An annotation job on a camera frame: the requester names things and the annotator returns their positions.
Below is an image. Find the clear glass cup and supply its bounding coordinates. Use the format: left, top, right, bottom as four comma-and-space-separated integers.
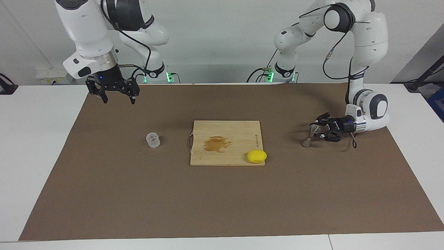
146, 132, 161, 149

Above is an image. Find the black base cable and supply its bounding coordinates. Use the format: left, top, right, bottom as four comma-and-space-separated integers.
130, 67, 146, 84
246, 51, 280, 83

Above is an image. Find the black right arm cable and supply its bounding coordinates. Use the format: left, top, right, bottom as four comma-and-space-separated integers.
101, 0, 153, 82

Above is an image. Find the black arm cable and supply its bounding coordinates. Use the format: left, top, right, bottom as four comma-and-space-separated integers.
101, 0, 153, 82
299, 3, 369, 149

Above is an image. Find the yellow lemon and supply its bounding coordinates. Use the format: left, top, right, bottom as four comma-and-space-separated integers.
247, 150, 268, 164

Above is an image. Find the wooden cutting board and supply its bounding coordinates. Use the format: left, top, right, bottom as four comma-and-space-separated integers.
187, 120, 266, 166

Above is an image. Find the brown table mat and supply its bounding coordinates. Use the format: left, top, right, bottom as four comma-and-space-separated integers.
19, 83, 444, 241

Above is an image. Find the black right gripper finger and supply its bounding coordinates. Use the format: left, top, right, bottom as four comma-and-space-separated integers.
86, 76, 109, 104
123, 78, 140, 105

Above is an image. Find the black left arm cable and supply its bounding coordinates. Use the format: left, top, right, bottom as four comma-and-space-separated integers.
299, 3, 369, 149

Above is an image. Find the metal jigger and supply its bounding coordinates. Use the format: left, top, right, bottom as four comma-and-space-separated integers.
301, 126, 321, 148

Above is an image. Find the black stand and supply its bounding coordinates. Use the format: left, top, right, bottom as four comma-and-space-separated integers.
404, 56, 444, 92

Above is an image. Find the black clamp mount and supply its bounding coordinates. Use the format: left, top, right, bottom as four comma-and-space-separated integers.
0, 73, 18, 95

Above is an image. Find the blue crate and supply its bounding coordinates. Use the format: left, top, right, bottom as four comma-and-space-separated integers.
426, 85, 444, 123

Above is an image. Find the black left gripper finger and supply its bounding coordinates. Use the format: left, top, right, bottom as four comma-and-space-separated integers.
310, 112, 335, 126
314, 129, 341, 142

